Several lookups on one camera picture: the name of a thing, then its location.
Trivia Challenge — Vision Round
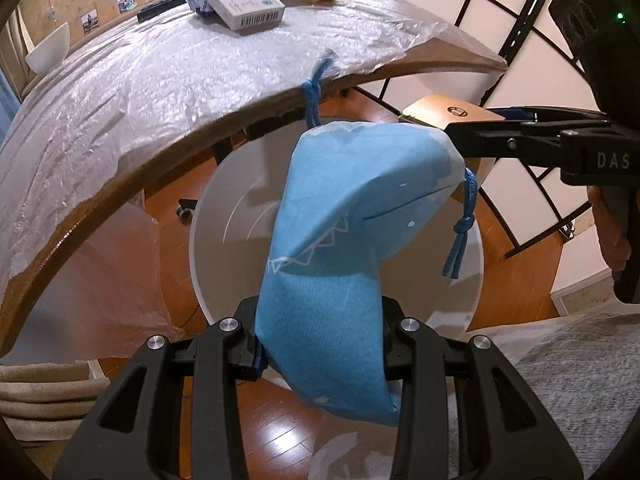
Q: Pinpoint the gold L'Oreal box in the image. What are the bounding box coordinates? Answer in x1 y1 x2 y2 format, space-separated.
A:
399 94 503 130

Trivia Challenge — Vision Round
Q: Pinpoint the blue white drawstring bag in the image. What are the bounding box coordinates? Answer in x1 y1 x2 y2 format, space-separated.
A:
255 53 477 426

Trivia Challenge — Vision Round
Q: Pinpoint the white pink medicine box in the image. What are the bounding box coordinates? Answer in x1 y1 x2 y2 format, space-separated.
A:
206 0 285 32

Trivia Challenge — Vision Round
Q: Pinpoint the blue white tissue packet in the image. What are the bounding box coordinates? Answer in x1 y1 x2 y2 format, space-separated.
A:
186 0 216 18

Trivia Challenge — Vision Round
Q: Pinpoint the white trash bin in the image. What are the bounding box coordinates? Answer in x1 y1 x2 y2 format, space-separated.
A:
189 120 484 339

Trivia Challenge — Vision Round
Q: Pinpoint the person right hand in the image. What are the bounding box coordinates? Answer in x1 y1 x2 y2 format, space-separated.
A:
587 185 631 272

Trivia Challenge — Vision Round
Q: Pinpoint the grey carpet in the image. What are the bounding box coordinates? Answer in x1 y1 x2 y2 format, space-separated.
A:
439 308 639 479

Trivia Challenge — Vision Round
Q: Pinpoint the shoji screen divider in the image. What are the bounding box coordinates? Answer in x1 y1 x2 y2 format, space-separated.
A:
360 0 597 254

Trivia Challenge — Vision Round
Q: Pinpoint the black phone case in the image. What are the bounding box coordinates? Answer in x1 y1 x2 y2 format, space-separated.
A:
137 0 186 23

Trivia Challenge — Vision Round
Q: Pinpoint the white ceramic bowl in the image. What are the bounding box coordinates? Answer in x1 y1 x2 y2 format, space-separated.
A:
26 22 70 76

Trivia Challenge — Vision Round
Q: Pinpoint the photo card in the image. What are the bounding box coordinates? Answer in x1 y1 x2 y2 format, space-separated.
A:
80 9 99 35
116 0 137 14

